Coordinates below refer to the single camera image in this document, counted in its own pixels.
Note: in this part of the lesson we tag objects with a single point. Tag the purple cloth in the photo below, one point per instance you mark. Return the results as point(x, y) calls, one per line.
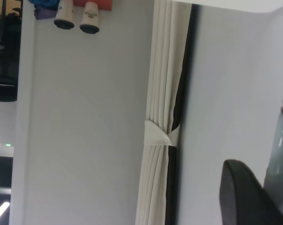
point(46, 14)

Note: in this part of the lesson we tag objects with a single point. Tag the black office chair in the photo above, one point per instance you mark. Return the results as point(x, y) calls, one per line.
point(4, 91)

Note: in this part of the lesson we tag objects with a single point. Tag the red box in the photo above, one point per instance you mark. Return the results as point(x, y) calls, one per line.
point(104, 4)

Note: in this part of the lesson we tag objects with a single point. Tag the white curtain tie band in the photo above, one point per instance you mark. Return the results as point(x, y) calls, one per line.
point(155, 133)

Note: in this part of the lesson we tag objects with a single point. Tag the cream pleated curtain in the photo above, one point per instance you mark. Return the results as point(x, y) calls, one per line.
point(158, 70)

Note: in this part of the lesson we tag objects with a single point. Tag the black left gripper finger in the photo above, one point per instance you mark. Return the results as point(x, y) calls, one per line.
point(244, 201)

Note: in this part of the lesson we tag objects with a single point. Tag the blue cloth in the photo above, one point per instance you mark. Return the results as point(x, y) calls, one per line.
point(45, 3)

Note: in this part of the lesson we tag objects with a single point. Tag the white paper cup black lid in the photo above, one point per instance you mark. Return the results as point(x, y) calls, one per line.
point(90, 18)
point(64, 16)

